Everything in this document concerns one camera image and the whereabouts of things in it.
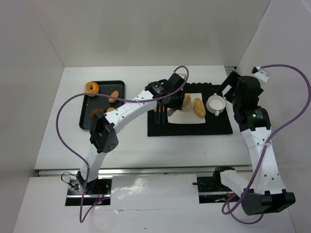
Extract metal tongs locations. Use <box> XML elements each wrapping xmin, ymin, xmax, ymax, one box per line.
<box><xmin>167</xmin><ymin>108</ymin><xmax>177</xmax><ymax>117</ymax></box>

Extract glazed ring donut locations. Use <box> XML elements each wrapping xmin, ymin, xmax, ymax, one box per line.
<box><xmin>84</xmin><ymin>82</ymin><xmax>99</xmax><ymax>97</ymax></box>
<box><xmin>182</xmin><ymin>94</ymin><xmax>191</xmax><ymax>109</ymax></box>

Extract long golden bread loaf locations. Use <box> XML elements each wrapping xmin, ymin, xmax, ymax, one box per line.
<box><xmin>193</xmin><ymin>98</ymin><xmax>206</xmax><ymax>118</ymax></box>

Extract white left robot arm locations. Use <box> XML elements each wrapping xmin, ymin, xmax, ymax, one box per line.
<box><xmin>77</xmin><ymin>73</ymin><xmax>187</xmax><ymax>193</ymax></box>

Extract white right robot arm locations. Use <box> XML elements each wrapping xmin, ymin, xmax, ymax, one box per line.
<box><xmin>213</xmin><ymin>71</ymin><xmax>295</xmax><ymax>216</ymax></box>

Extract orange glazed bread roll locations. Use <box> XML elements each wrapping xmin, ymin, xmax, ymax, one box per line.
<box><xmin>108</xmin><ymin>90</ymin><xmax>120</xmax><ymax>103</ymax></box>

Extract dark brown bread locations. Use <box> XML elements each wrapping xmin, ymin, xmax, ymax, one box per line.
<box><xmin>90</xmin><ymin>108</ymin><xmax>106</xmax><ymax>119</ymax></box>

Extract white square plate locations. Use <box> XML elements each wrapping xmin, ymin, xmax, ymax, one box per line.
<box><xmin>168</xmin><ymin>93</ymin><xmax>206</xmax><ymax>124</ymax></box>

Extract round yellow bun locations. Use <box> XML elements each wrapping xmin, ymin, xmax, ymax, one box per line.
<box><xmin>106</xmin><ymin>107</ymin><xmax>115</xmax><ymax>113</ymax></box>

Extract dark grey serving tray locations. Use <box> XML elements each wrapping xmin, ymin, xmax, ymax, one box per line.
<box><xmin>79</xmin><ymin>80</ymin><xmax>125</xmax><ymax>131</ymax></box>

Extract gold fork green handle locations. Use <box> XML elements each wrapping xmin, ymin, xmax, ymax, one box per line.
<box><xmin>162</xmin><ymin>105</ymin><xmax>167</xmax><ymax>124</ymax></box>

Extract gold knife green handle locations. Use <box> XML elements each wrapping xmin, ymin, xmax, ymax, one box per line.
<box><xmin>154</xmin><ymin>105</ymin><xmax>159</xmax><ymax>125</ymax></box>

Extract gold spoon green handle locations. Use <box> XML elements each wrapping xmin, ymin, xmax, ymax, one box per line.
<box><xmin>157</xmin><ymin>105</ymin><xmax>162</xmax><ymax>125</ymax></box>

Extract white cup with handle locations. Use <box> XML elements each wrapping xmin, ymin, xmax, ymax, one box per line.
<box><xmin>206</xmin><ymin>93</ymin><xmax>226</xmax><ymax>117</ymax></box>

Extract metal rail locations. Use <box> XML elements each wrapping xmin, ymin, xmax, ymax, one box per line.
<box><xmin>37</xmin><ymin>166</ymin><xmax>251</xmax><ymax>176</ymax></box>

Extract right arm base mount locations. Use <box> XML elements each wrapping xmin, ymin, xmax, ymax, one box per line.
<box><xmin>192</xmin><ymin>169</ymin><xmax>234</xmax><ymax>204</ymax></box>

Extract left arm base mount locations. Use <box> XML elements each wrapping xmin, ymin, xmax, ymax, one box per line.
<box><xmin>60</xmin><ymin>172</ymin><xmax>112</xmax><ymax>206</ymax></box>

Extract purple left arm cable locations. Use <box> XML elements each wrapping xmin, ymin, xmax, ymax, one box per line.
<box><xmin>55</xmin><ymin>65</ymin><xmax>190</xmax><ymax>224</ymax></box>

